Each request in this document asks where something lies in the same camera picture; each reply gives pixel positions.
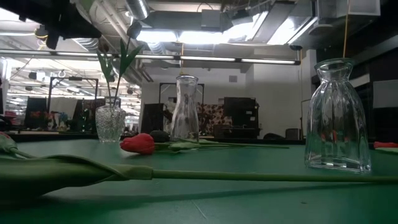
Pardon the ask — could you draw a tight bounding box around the dark red artificial tulip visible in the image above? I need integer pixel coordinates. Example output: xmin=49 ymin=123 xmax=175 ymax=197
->
xmin=111 ymin=21 xmax=144 ymax=108
xmin=95 ymin=40 xmax=115 ymax=108

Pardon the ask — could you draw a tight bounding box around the large ribbed glass vase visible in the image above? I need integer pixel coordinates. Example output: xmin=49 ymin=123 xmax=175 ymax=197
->
xmin=303 ymin=57 xmax=373 ymax=174

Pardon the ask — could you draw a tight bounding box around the tall glass carafe vase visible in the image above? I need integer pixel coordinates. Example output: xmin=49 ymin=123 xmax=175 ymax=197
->
xmin=170 ymin=74 xmax=200 ymax=142

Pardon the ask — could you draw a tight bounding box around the round textured glass vase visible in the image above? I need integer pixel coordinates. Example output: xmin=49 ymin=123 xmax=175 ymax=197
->
xmin=95 ymin=96 xmax=126 ymax=144

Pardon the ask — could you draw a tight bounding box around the red patterned panel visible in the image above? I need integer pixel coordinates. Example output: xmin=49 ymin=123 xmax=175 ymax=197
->
xmin=196 ymin=102 xmax=233 ymax=126

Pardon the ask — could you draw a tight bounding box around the black computer monitor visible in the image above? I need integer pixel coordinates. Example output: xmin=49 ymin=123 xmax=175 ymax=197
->
xmin=223 ymin=96 xmax=259 ymax=128

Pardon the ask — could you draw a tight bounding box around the dark cabinet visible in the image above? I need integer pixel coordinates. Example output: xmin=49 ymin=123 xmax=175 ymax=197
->
xmin=141 ymin=103 xmax=165 ymax=134

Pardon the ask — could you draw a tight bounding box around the long horizontal light bar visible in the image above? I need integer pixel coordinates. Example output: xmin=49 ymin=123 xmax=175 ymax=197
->
xmin=0 ymin=49 xmax=301 ymax=65

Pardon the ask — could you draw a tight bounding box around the grey ceiling unit box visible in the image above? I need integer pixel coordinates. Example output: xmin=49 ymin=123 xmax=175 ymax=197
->
xmin=201 ymin=9 xmax=222 ymax=32

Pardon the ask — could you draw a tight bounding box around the grey bin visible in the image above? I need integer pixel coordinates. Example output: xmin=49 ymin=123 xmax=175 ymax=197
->
xmin=285 ymin=128 xmax=301 ymax=141

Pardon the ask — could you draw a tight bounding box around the dark monitor screen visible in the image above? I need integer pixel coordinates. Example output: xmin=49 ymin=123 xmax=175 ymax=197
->
xmin=24 ymin=97 xmax=48 ymax=129

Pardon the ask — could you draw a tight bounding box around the silver round ceiling duct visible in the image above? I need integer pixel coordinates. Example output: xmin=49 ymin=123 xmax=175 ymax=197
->
xmin=125 ymin=0 xmax=150 ymax=21

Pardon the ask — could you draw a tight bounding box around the yellow hanging cable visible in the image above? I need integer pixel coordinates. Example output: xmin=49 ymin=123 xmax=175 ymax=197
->
xmin=343 ymin=0 xmax=349 ymax=59

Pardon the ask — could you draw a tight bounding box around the black overhead device yellow cable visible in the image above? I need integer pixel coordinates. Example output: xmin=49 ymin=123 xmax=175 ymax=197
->
xmin=34 ymin=26 xmax=50 ymax=41

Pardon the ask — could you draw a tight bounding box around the rectangular metal ceiling duct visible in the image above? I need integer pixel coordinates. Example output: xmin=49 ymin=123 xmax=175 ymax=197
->
xmin=317 ymin=0 xmax=381 ymax=18

